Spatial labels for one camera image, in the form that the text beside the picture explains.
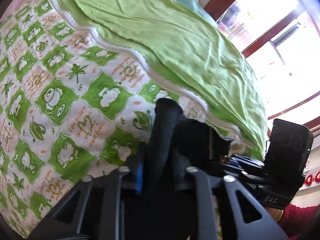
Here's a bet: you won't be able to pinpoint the wooden window frame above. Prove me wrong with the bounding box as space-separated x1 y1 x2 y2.
205 0 319 133

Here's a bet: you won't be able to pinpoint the red sleeve forearm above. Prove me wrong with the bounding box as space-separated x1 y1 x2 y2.
278 204 318 240

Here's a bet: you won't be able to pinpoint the green checkered frog quilt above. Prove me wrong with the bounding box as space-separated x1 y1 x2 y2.
1 0 252 238

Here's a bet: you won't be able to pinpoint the black pants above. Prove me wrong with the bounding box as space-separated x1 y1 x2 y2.
125 98 233 239

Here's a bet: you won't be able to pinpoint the light green sheet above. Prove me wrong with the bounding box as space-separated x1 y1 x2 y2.
57 0 267 160

